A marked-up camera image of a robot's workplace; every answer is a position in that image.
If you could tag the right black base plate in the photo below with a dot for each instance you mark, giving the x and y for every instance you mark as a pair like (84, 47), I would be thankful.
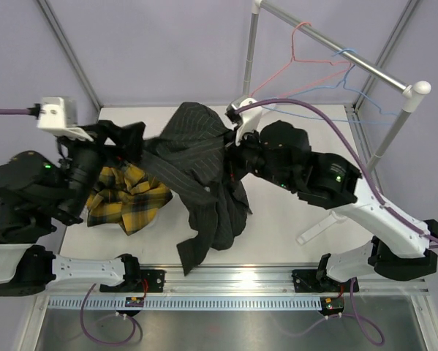
(316, 281)

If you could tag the dark pinstripe shirt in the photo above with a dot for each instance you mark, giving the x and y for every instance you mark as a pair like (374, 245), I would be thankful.
(188, 158)

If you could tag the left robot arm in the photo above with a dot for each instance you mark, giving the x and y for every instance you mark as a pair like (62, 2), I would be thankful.
(34, 192)

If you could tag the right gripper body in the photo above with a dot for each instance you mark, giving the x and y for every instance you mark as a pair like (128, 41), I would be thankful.
(245, 158)

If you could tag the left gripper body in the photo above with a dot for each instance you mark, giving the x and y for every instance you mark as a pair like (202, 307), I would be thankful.
(122, 151)

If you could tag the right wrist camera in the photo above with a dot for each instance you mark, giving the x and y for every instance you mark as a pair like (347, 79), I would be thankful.
(245, 122)

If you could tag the aluminium mounting rail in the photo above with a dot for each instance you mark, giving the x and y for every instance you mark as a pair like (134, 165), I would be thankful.
(265, 280)

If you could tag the pink wire hanger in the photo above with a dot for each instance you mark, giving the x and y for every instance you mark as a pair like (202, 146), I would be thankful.
(295, 59)

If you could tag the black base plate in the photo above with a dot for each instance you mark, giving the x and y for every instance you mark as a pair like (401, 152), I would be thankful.
(156, 281)
(316, 281)

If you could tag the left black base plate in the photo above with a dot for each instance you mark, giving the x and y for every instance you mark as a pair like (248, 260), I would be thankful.
(156, 281)

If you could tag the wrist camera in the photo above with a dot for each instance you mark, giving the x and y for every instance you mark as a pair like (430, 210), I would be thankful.
(245, 122)
(58, 116)

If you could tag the blue wire hanger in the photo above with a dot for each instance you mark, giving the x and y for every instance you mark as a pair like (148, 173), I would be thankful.
(340, 84)

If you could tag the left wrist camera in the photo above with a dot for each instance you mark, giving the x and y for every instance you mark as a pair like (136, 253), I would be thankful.
(58, 116)

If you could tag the white slotted cable duct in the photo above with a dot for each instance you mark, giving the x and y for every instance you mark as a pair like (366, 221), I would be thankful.
(188, 303)

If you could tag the yellow plaid shirt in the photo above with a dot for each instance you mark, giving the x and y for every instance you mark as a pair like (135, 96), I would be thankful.
(126, 196)

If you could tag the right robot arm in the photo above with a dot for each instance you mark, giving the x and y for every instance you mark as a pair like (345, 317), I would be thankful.
(281, 154)

